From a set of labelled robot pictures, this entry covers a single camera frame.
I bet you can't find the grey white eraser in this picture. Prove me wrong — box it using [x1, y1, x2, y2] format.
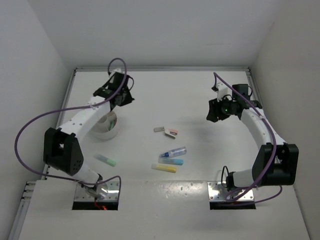
[153, 126, 165, 133]

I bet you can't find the white round divided organizer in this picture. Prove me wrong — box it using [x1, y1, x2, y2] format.
[89, 111, 119, 141]

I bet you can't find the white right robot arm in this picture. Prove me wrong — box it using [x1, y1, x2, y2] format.
[206, 82, 299, 191]

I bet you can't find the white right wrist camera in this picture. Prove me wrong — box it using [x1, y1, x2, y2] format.
[216, 82, 228, 102]

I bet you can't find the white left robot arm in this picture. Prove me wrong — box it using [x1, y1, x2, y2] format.
[43, 70, 134, 189]

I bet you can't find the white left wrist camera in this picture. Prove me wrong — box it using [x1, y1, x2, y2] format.
[110, 68, 123, 75]

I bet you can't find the metal base plate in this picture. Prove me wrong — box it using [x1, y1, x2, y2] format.
[207, 181, 256, 202]
[74, 181, 120, 203]

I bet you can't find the green marker in organizer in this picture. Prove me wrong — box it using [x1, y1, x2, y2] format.
[109, 119, 117, 130]

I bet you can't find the clear blue-capped glue bottle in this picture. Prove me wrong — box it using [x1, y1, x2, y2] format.
[159, 147, 187, 158]

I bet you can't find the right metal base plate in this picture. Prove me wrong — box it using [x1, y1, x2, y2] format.
[207, 181, 256, 202]

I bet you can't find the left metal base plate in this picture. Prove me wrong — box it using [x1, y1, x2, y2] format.
[74, 181, 120, 203]

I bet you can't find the green highlighter marker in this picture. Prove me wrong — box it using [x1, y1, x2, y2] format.
[93, 153, 117, 167]

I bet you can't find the yellow highlighter marker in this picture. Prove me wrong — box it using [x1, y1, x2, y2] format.
[151, 163, 177, 173]

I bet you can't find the blue highlighter marker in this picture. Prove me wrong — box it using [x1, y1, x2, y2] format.
[158, 157, 184, 166]

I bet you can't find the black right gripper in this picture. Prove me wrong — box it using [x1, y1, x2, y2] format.
[206, 95, 236, 123]

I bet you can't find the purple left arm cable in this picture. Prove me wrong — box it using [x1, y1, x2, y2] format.
[14, 58, 122, 198]

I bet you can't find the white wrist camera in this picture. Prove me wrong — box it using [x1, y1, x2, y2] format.
[110, 68, 123, 75]
[216, 82, 228, 102]

